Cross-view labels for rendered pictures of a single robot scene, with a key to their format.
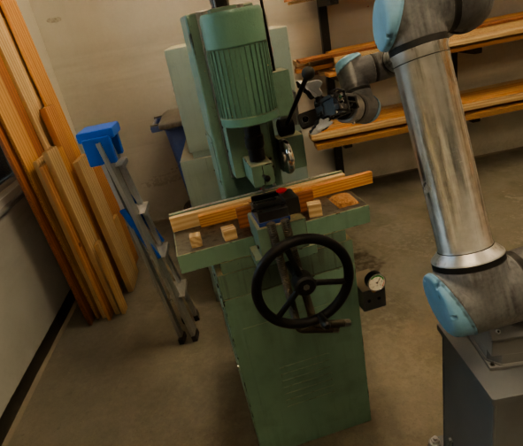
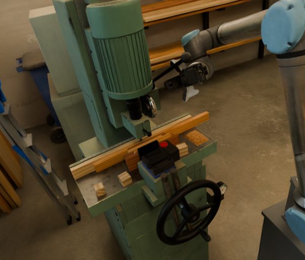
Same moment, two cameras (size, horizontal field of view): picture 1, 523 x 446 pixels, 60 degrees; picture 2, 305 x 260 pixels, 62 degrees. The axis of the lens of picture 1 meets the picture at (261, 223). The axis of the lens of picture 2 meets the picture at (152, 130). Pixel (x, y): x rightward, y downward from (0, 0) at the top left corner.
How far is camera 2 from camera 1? 52 cm
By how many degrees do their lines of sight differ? 17
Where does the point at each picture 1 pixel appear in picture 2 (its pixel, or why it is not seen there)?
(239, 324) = (134, 236)
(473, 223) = not seen: outside the picture
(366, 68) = (206, 41)
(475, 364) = (297, 241)
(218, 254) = (119, 197)
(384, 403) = (213, 245)
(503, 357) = not seen: outside the picture
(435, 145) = not seen: outside the picture
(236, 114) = (124, 89)
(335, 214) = (196, 151)
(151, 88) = (10, 37)
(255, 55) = (138, 42)
